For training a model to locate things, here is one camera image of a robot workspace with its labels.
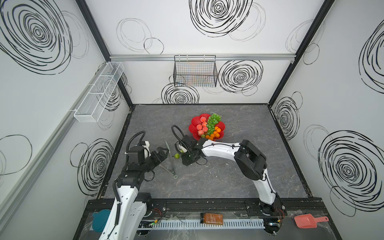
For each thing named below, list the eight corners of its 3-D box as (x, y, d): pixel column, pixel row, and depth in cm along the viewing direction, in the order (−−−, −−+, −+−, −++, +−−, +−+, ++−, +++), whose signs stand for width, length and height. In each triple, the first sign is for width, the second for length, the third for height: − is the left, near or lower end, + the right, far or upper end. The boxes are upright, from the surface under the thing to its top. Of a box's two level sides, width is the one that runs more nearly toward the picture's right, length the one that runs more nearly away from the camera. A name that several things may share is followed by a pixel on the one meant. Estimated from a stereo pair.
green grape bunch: (201, 130, 106) (201, 124, 100) (212, 118, 113) (213, 111, 107) (209, 136, 103) (210, 129, 97) (220, 123, 110) (221, 116, 104)
